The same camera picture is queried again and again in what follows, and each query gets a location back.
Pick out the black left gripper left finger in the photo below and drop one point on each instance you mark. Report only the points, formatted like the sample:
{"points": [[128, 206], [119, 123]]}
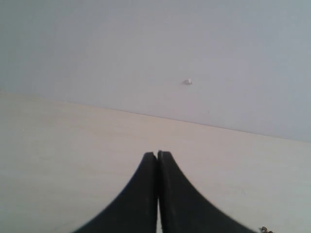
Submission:
{"points": [[134, 210]]}

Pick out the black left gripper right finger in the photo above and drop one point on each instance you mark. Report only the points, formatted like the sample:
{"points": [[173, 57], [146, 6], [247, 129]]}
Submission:
{"points": [[183, 209]]}

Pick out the pile of brown pellets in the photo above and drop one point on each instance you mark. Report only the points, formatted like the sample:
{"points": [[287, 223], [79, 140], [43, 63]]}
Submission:
{"points": [[264, 229]]}

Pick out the white wall plug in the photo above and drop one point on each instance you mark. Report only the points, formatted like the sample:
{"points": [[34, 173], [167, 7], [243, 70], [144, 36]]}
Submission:
{"points": [[187, 82]]}

